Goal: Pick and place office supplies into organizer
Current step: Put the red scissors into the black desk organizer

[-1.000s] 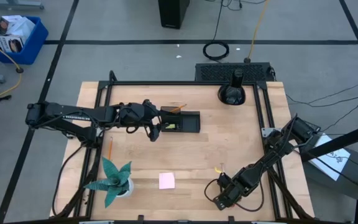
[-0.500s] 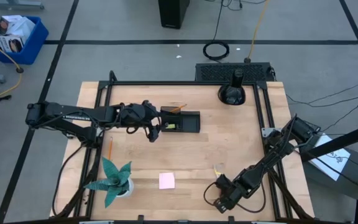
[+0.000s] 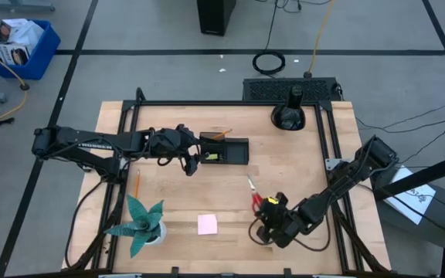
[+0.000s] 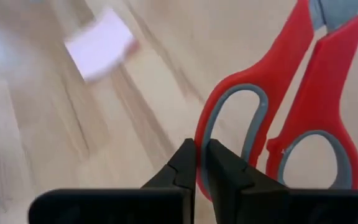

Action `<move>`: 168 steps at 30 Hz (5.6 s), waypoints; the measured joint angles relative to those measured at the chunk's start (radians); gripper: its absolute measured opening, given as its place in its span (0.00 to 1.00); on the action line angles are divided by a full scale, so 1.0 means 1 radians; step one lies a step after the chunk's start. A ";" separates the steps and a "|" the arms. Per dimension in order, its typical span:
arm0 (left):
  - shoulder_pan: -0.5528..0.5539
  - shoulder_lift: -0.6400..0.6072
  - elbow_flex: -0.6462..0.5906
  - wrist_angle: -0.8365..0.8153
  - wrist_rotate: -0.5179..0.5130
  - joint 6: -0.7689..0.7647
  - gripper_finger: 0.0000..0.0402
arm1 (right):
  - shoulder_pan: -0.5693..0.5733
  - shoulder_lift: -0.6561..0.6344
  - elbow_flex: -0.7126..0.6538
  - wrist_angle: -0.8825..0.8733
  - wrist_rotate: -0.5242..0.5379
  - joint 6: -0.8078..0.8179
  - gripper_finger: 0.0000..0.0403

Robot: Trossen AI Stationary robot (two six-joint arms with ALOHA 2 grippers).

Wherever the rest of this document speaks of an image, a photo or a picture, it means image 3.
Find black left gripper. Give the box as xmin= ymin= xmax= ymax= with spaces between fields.
xmin=151 ymin=123 xmax=205 ymax=178

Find pink sticky note pad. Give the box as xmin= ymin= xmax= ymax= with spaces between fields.
xmin=197 ymin=214 xmax=219 ymax=236

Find black desk lamp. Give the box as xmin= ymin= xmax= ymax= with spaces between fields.
xmin=270 ymin=84 xmax=307 ymax=131

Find coiled black cable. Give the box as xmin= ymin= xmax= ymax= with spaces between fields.
xmin=252 ymin=0 xmax=287 ymax=76

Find black mesh desk organizer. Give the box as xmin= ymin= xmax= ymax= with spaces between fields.
xmin=199 ymin=131 xmax=250 ymax=165

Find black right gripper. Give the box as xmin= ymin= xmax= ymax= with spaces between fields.
xmin=256 ymin=192 xmax=304 ymax=249

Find white paper sheet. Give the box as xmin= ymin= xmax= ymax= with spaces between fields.
xmin=384 ymin=165 xmax=437 ymax=225

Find white plant pot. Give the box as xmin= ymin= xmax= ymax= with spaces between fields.
xmin=144 ymin=220 xmax=168 ymax=246

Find black aluminium table frame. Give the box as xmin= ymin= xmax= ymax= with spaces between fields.
xmin=62 ymin=86 xmax=392 ymax=271

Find green artificial plant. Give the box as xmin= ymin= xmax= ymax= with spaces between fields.
xmin=104 ymin=194 xmax=165 ymax=259

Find red handled scissors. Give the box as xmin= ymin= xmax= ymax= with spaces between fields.
xmin=246 ymin=172 xmax=264 ymax=214

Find black tower computer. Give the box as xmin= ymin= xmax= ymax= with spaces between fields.
xmin=196 ymin=0 xmax=237 ymax=37

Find yellow floor cable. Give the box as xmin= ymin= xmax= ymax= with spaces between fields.
xmin=0 ymin=38 xmax=30 ymax=128

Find blue plastic bin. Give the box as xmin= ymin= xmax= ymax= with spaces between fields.
xmin=0 ymin=19 xmax=62 ymax=81

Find orange extension cord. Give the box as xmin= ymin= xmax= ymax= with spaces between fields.
xmin=303 ymin=0 xmax=338 ymax=78

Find white printed cardboard box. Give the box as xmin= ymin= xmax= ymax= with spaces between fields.
xmin=0 ymin=18 xmax=45 ymax=47
xmin=0 ymin=42 xmax=30 ymax=66

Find black perforated computer case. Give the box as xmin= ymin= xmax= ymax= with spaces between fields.
xmin=242 ymin=76 xmax=343 ymax=103

